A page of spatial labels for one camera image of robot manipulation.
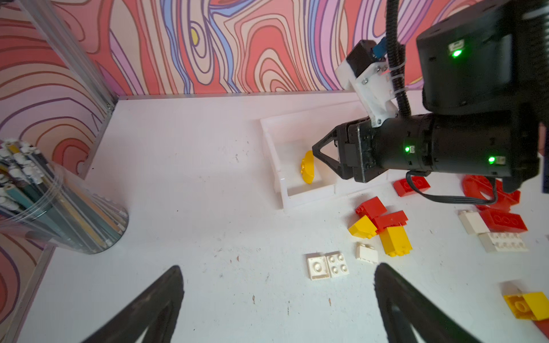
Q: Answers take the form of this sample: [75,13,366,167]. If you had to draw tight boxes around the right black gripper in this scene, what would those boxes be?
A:
[312,115,433,183]

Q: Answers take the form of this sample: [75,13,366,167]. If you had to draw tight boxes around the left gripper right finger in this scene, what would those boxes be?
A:
[375,263,478,342]

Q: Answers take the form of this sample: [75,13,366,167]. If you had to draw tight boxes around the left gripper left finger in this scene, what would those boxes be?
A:
[85,265,184,342]

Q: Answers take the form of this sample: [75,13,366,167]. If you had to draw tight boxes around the yellow curved lego piece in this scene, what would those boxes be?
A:
[300,150,315,184]

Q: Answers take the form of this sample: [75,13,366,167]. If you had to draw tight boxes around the yellow tall lego brick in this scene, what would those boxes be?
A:
[379,226,413,257]

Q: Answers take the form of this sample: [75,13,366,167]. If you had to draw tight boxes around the red square lego brick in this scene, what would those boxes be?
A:
[355,197,387,220]

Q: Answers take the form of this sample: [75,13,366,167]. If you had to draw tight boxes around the yellow sloped lego brick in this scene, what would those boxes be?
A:
[348,216,377,239]

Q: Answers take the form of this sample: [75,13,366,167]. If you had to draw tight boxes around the white lego block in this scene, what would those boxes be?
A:
[458,211,490,235]

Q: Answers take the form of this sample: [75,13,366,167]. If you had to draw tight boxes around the white long lego plate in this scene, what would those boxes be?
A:
[478,232,529,253]

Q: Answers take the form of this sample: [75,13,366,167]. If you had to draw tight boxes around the yellow lego brick front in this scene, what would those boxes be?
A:
[503,292,548,321]

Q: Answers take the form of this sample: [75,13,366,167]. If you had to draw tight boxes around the red arch lego piece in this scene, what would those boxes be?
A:
[461,175,521,212]

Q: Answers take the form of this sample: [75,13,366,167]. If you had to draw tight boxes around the red long lego brick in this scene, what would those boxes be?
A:
[373,211,408,234]

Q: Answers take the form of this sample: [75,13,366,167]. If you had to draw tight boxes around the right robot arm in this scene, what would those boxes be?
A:
[312,1,548,193]

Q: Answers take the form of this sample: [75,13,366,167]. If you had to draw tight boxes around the small white lego brick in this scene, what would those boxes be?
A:
[355,243,379,264]

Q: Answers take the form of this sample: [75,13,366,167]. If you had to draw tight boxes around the white lego plate studded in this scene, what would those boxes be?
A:
[326,252,349,278]

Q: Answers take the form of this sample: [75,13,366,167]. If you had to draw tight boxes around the red flat lego near bin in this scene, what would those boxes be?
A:
[393,175,431,198]

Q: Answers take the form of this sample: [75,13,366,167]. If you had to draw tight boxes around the white lego plate left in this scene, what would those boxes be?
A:
[306,254,331,281]

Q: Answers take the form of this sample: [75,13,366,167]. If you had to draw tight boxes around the clear cup of pens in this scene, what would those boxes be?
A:
[1,139,130,254]

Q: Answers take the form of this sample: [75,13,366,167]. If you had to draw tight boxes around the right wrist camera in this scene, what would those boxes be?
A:
[335,38,398,128]

